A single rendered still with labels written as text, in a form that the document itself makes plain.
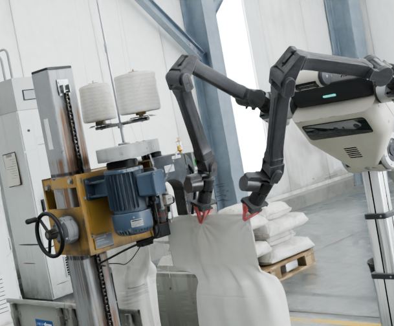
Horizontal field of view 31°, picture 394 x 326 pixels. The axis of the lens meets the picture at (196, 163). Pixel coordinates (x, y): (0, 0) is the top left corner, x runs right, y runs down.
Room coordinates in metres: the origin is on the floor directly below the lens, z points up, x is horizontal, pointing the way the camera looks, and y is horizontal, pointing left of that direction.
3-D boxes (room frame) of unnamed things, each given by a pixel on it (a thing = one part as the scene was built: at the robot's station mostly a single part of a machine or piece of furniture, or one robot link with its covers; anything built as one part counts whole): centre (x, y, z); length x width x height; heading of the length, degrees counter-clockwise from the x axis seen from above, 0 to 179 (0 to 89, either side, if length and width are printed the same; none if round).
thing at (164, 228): (2.95, 0.21, 1.04); 0.08 x 0.06 x 0.05; 135
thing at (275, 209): (6.51, -0.42, 0.56); 0.67 x 0.43 x 0.15; 45
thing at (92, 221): (2.86, 0.43, 1.18); 0.34 x 0.25 x 0.31; 135
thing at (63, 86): (2.74, 0.45, 1.68); 0.05 x 0.03 x 0.06; 135
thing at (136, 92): (2.78, 0.18, 1.61); 0.17 x 0.17 x 0.17
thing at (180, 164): (3.13, 0.21, 1.21); 0.30 x 0.25 x 0.30; 45
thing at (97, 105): (2.97, 0.36, 1.61); 0.15 x 0.14 x 0.17; 45
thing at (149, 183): (2.64, 0.18, 1.25); 0.10 x 0.08 x 0.12; 160
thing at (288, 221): (6.34, -0.55, 0.44); 0.68 x 0.44 x 0.15; 135
